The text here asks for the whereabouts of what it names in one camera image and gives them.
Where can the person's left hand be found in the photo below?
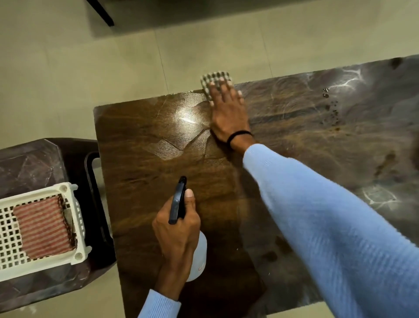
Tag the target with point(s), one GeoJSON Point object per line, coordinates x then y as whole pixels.
{"type": "Point", "coordinates": [176, 239]}

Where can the person's right hand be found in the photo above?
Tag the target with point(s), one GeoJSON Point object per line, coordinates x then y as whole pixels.
{"type": "Point", "coordinates": [229, 114]}

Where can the person's right little finger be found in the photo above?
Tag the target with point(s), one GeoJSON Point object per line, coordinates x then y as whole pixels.
{"type": "Point", "coordinates": [241, 97]}

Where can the person's right thumb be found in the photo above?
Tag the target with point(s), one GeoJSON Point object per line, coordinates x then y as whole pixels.
{"type": "Point", "coordinates": [211, 104]}

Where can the person's right middle finger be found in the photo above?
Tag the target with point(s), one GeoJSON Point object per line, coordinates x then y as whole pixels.
{"type": "Point", "coordinates": [222, 86]}

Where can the person's left thumb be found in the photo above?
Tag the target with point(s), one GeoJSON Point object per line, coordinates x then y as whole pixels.
{"type": "Point", "coordinates": [190, 204]}

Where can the checkered cleaning cloth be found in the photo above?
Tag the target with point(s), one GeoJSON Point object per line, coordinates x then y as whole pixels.
{"type": "Point", "coordinates": [209, 80]}

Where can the white spray bottle black head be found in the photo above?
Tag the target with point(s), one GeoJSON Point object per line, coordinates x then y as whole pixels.
{"type": "Point", "coordinates": [198, 255]}

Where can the person's right forearm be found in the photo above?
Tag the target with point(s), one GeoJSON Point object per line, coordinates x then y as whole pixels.
{"type": "Point", "coordinates": [327, 222]}

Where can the person's left forearm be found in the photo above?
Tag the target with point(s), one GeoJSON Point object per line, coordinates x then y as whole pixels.
{"type": "Point", "coordinates": [167, 291]}

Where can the black wrist band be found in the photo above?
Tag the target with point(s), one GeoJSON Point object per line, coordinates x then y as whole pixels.
{"type": "Point", "coordinates": [236, 134]}

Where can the black furniture leg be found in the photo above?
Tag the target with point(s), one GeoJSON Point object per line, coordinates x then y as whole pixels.
{"type": "Point", "coordinates": [102, 11]}

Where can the red striped cloth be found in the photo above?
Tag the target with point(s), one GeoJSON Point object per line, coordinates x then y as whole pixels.
{"type": "Point", "coordinates": [42, 226]}

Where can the brown plastic stool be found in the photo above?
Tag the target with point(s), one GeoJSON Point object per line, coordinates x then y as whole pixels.
{"type": "Point", "coordinates": [32, 163]}

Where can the white plastic lattice basket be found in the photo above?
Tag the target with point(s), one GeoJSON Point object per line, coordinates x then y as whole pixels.
{"type": "Point", "coordinates": [9, 236]}

